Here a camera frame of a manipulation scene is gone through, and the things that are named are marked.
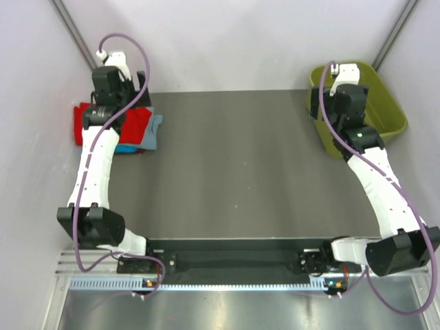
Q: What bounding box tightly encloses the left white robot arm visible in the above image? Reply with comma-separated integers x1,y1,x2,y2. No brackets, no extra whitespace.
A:
56,65,156,273

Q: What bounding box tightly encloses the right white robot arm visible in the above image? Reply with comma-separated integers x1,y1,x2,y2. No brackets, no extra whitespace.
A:
310,84,439,276

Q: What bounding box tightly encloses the green plastic basket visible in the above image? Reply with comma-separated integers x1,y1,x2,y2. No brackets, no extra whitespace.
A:
306,61,408,158

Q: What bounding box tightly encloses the grey-blue folded t shirt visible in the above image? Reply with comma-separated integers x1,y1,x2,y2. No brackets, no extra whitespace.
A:
140,115,163,151

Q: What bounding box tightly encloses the bright blue folded t shirt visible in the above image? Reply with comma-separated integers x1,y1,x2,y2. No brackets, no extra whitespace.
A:
115,144,138,154

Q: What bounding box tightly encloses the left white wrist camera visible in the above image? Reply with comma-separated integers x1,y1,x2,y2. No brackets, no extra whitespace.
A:
96,50,132,81

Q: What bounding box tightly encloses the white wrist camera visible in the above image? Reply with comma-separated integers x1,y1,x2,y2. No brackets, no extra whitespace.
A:
96,50,132,81
329,63,360,96

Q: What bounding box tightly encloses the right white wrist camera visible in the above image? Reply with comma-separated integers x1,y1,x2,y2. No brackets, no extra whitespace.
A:
329,63,360,96

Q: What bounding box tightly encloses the white slotted cable duct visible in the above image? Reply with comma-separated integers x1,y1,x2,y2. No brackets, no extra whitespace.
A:
69,277,347,292

